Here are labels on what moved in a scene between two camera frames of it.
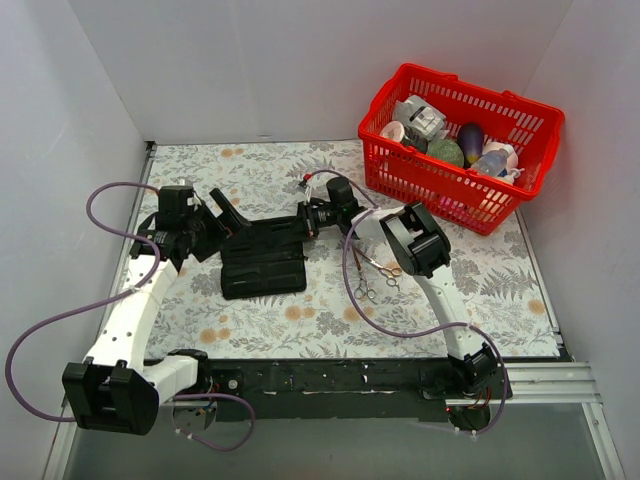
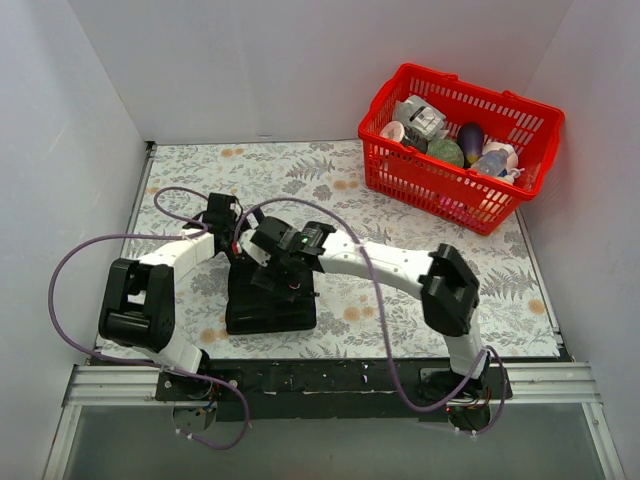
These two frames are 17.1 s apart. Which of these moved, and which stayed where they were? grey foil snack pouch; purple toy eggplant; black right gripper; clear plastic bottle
Moved: black right gripper
Stayed: purple toy eggplant; clear plastic bottle; grey foil snack pouch
